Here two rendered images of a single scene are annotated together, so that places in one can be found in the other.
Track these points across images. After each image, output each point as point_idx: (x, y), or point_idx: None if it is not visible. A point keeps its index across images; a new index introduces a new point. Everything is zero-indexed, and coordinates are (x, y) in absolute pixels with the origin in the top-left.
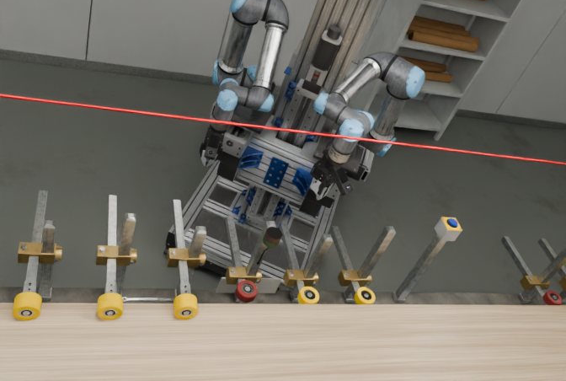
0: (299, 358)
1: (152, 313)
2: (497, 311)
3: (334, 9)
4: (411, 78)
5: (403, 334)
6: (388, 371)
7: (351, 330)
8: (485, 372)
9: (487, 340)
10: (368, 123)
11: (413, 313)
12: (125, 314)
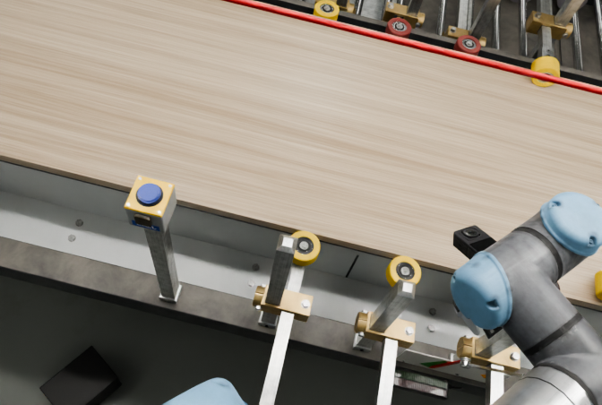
0: (453, 190)
1: None
2: (65, 159)
3: None
4: (236, 404)
5: (277, 175)
6: (335, 142)
7: (360, 202)
8: (185, 98)
9: (139, 128)
10: (498, 250)
11: (236, 197)
12: None
